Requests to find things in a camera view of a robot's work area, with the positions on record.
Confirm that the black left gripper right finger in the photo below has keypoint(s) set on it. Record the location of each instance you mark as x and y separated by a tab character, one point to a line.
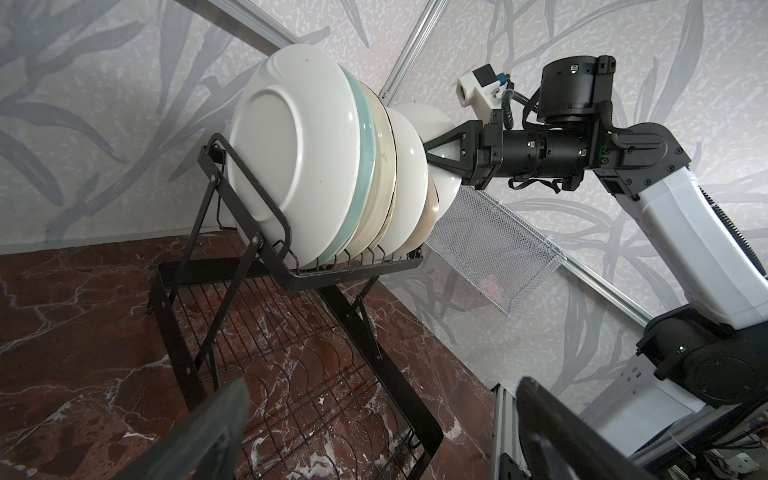
557	444

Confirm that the orange woven bamboo plate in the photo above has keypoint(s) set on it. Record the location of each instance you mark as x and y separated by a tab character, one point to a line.
426	223

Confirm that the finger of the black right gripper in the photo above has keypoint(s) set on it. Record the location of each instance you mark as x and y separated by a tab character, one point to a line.
460	152

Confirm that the orange sunburst plate front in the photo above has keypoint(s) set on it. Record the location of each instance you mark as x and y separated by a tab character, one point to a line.
379	205

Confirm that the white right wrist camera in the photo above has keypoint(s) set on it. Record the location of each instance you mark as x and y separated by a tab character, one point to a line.
481	89

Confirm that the green rim lettered plate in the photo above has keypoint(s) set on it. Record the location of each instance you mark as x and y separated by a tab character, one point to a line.
296	128

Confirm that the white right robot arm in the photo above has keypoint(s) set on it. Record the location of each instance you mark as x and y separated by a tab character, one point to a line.
709	353

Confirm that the orange sunburst plate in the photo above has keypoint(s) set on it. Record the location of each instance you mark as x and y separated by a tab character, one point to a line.
379	205
430	122

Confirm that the mint green flower plate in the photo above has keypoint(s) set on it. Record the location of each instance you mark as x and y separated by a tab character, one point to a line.
366	162

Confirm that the white mesh wall basket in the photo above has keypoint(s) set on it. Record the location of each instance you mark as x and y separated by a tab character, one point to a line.
495	250

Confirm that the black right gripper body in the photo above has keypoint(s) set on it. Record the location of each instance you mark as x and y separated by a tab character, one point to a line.
554	154

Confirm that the black wire dish rack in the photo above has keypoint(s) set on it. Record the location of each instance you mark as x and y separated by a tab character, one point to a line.
320	397

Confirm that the cream floral plate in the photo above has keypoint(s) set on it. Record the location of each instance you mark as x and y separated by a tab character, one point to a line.
411	185

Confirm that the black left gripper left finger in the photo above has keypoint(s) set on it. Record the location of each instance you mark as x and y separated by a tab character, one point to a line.
205	445

